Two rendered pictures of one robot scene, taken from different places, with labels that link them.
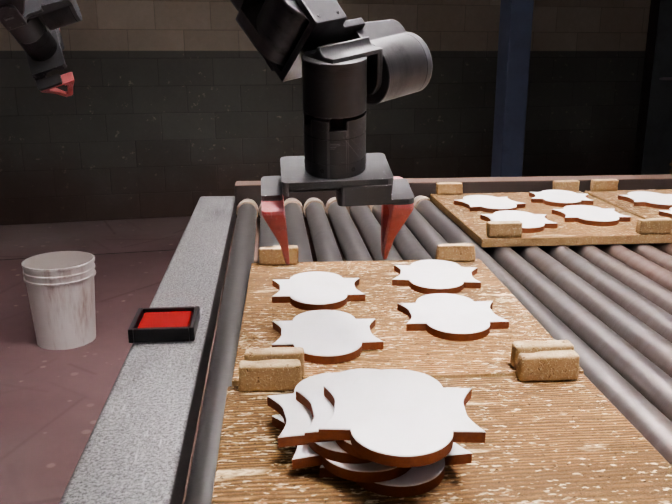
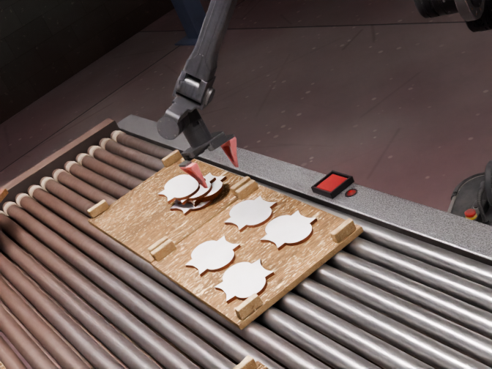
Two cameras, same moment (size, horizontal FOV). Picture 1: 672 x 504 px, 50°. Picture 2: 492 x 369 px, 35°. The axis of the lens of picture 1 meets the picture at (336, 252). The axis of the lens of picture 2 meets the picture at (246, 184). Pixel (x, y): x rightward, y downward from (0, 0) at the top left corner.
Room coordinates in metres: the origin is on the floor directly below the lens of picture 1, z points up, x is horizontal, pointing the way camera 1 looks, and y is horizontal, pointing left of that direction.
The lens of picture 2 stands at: (2.34, -0.51, 1.88)
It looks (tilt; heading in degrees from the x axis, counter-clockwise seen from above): 27 degrees down; 161
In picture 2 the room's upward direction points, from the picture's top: 25 degrees counter-clockwise
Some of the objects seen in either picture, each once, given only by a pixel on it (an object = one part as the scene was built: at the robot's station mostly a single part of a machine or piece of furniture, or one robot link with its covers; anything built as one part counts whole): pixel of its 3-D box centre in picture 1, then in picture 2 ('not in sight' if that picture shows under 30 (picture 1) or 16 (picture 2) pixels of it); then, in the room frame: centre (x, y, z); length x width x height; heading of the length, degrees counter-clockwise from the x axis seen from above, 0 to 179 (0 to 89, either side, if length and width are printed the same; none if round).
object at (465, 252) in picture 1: (455, 252); (248, 306); (1.07, -0.18, 0.95); 0.06 x 0.02 x 0.03; 94
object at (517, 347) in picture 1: (541, 355); (163, 250); (0.68, -0.21, 0.95); 0.06 x 0.02 x 0.03; 94
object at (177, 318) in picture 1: (165, 324); (332, 184); (0.83, 0.21, 0.92); 0.06 x 0.06 x 0.01; 5
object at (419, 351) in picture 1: (383, 311); (251, 248); (0.86, -0.06, 0.93); 0.41 x 0.35 x 0.02; 4
